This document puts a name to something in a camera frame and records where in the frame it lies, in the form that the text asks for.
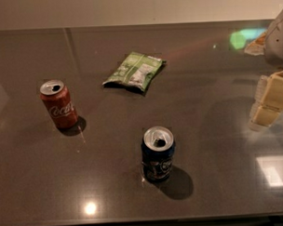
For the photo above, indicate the red coca-cola can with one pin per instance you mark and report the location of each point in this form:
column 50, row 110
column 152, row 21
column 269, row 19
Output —
column 56, row 96

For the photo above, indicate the green jalapeno chip bag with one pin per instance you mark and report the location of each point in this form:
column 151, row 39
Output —
column 136, row 70

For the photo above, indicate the blue pepsi can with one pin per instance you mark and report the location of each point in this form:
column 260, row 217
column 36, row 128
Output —
column 157, row 148

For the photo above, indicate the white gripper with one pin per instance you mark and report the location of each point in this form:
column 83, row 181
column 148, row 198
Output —
column 279, row 45

